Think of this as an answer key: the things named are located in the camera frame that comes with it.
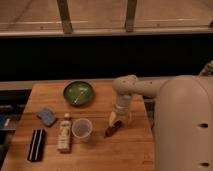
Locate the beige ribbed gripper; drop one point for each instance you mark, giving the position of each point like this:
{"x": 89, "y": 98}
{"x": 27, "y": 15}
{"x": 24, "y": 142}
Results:
{"x": 121, "y": 107}

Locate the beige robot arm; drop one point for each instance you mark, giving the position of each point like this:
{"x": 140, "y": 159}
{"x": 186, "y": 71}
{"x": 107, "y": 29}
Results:
{"x": 183, "y": 118}

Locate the green ceramic bowl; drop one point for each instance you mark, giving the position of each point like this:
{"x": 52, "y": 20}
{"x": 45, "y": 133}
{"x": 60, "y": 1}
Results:
{"x": 78, "y": 93}

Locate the clear plastic cup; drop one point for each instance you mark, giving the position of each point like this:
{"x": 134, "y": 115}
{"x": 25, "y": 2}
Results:
{"x": 82, "y": 129}

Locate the white squeeze bottle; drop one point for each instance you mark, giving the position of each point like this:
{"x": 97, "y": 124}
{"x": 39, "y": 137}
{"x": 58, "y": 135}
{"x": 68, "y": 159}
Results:
{"x": 64, "y": 137}

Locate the wooden cutting board table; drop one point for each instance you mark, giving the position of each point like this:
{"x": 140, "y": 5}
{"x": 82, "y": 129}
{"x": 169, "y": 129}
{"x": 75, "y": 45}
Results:
{"x": 130, "y": 149}

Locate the blue sponge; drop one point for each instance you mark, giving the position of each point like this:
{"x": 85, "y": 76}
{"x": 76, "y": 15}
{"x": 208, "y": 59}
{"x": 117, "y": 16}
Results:
{"x": 47, "y": 117}

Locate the black white striped box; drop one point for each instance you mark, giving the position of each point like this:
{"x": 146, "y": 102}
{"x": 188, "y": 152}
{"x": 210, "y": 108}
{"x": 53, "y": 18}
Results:
{"x": 36, "y": 149}

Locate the right wooden post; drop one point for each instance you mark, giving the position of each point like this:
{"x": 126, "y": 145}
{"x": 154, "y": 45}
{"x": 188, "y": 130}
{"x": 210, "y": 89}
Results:
{"x": 130, "y": 15}

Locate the wooden post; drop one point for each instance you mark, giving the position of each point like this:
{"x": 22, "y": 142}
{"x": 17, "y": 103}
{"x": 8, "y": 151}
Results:
{"x": 65, "y": 16}
{"x": 130, "y": 15}

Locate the left wooden post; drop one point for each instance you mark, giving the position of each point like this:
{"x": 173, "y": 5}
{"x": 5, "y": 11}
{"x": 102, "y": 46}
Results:
{"x": 65, "y": 16}

